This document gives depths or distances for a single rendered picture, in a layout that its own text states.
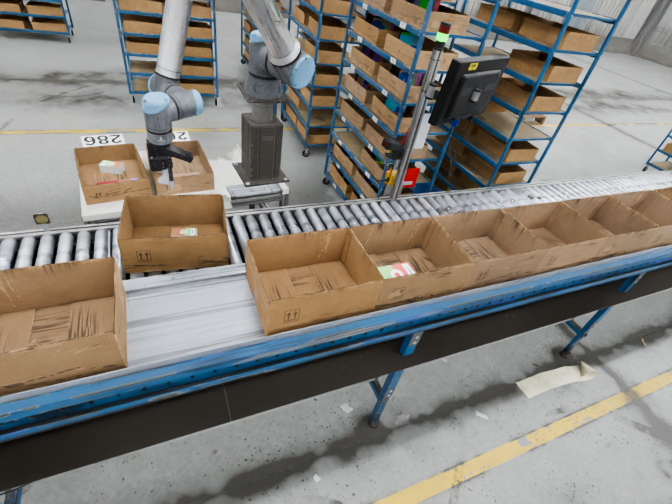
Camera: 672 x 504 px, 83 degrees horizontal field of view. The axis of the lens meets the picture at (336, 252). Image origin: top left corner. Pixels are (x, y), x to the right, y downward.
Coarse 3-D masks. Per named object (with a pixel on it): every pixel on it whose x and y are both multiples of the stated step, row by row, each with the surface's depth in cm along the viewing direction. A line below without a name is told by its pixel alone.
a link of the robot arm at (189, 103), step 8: (176, 88) 142; (176, 96) 138; (184, 96) 139; (192, 96) 141; (200, 96) 143; (176, 104) 137; (184, 104) 139; (192, 104) 141; (200, 104) 144; (184, 112) 140; (192, 112) 143; (200, 112) 146; (176, 120) 141
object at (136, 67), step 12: (120, 12) 384; (132, 12) 387; (144, 12) 390; (120, 36) 396; (144, 36) 403; (156, 36) 407; (216, 36) 425; (216, 48) 432; (132, 60) 451; (144, 60) 456; (204, 60) 437; (216, 60) 440; (132, 72) 421; (144, 72) 428; (216, 72) 448; (132, 84) 448; (144, 84) 453; (216, 84) 457; (132, 96) 437; (204, 96) 462; (216, 96) 466
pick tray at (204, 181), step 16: (176, 144) 216; (192, 144) 220; (176, 160) 217; (192, 160) 220; (160, 176) 202; (176, 176) 188; (192, 176) 192; (208, 176) 196; (160, 192) 190; (176, 192) 194
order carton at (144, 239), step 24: (120, 216) 149; (144, 216) 167; (168, 216) 170; (192, 216) 174; (216, 216) 177; (120, 240) 139; (144, 240) 142; (168, 240) 144; (192, 240) 148; (216, 240) 151; (144, 264) 149; (168, 264) 152; (192, 264) 156; (216, 264) 159
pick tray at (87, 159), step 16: (128, 144) 205; (80, 160) 198; (96, 160) 202; (112, 160) 206; (128, 160) 209; (80, 176) 183; (96, 176) 193; (112, 176) 195; (128, 176) 197; (144, 176) 197; (96, 192) 175; (112, 192) 178; (128, 192) 182; (144, 192) 187
